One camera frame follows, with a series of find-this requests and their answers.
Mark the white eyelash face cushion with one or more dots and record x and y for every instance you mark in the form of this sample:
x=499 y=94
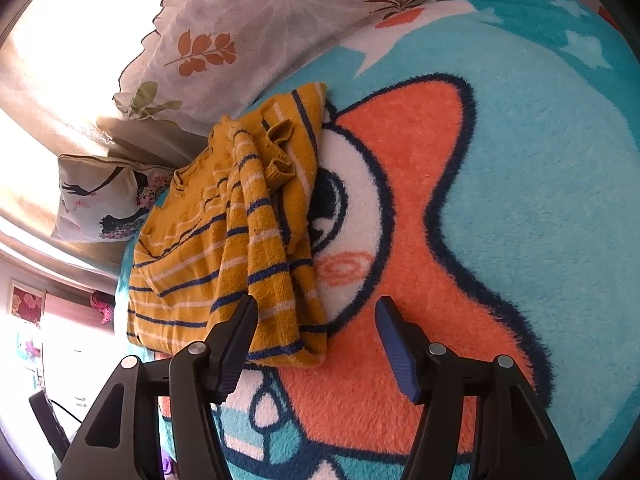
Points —
x=105 y=199

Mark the white leaf print pillow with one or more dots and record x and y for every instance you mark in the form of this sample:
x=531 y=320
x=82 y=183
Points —
x=208 y=58

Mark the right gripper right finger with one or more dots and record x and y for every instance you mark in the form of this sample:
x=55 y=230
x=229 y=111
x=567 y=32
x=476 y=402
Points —
x=513 y=438

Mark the pink flower wall picture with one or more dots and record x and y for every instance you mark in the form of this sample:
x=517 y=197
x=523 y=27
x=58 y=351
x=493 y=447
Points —
x=27 y=303

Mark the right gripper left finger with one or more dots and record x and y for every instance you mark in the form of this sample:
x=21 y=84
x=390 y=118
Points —
x=119 y=438

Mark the pink fabric item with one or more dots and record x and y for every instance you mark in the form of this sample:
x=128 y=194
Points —
x=105 y=304

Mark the yellow striped knit sweater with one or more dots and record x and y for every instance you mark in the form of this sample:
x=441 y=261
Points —
x=234 y=223

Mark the beige curtain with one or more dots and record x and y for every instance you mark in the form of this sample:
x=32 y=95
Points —
x=73 y=114

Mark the turquoise cartoon fleece blanket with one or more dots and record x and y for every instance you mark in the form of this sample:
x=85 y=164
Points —
x=481 y=167

